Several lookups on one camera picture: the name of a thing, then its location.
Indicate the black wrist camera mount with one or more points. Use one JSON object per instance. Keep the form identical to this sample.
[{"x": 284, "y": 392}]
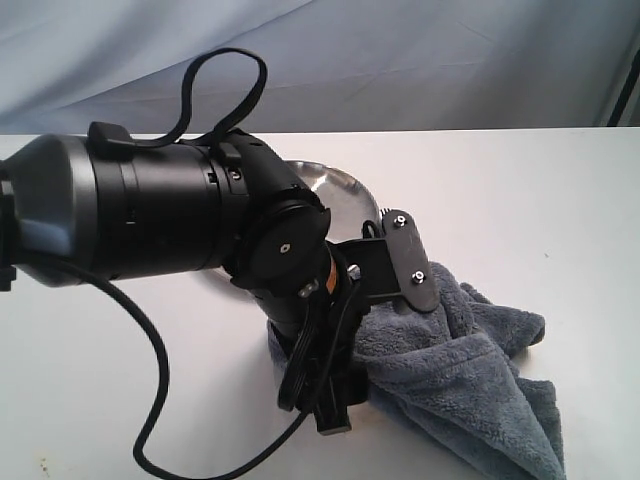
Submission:
[{"x": 391, "y": 261}]

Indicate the round stainless steel plate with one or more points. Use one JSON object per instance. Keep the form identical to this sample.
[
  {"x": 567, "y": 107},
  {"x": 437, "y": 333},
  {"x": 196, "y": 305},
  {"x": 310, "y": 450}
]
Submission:
[{"x": 350, "y": 204}]

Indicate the grey-blue fluffy towel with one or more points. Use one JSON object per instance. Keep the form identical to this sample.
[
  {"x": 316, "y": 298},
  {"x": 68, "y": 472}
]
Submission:
[{"x": 449, "y": 375}]

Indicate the white backdrop cloth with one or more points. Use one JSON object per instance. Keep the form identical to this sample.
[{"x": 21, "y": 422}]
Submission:
[{"x": 333, "y": 65}]

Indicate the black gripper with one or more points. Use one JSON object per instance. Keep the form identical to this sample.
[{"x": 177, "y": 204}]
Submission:
[{"x": 314, "y": 308}]

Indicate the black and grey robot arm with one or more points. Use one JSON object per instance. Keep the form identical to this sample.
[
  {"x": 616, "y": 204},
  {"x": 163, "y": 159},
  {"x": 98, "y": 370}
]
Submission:
[{"x": 104, "y": 207}]

